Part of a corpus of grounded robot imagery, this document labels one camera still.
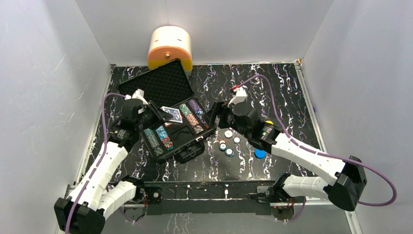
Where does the green chip stack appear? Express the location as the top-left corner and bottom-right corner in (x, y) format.
(179, 103), (192, 117)

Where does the white blue five chip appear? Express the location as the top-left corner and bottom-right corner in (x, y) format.
(224, 130), (233, 138)

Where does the orange blue chip stack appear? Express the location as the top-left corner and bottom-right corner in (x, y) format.
(186, 113), (204, 134)

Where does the dark blue chip stack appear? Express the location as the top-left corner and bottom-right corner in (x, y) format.
(195, 109), (209, 129)

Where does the purple chip stack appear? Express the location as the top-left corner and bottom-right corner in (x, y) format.
(188, 99), (204, 116)

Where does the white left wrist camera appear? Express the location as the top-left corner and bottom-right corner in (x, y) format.
(131, 89), (149, 105)

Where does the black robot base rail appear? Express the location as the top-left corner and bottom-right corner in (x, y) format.
(116, 180), (307, 217)

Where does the blue yellow poker chip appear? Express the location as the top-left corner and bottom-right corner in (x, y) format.
(233, 137), (241, 144)

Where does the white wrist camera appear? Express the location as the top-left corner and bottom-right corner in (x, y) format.
(131, 89), (149, 105)
(228, 86), (247, 107)

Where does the white and orange cylinder box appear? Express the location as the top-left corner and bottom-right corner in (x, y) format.
(147, 25), (193, 75)

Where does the blue round button chip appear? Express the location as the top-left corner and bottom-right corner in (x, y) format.
(254, 149), (266, 159)

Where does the black poker set case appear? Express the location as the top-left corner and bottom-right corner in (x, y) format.
(117, 59), (216, 163)

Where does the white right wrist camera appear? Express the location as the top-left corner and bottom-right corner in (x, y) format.
(228, 86), (247, 107)

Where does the blue poker card deck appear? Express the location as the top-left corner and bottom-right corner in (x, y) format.
(161, 106), (183, 124)

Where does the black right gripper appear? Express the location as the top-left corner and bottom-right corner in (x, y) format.
(201, 101), (250, 139)

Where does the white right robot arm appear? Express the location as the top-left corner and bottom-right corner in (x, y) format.
(202, 102), (367, 211)

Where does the green blue fifty chip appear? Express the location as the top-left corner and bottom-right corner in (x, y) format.
(225, 148), (234, 157)
(219, 142), (227, 152)

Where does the clear acrylic dealer button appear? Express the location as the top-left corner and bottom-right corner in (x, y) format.
(246, 143), (256, 153)

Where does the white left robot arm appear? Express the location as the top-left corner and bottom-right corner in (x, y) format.
(54, 98), (173, 234)

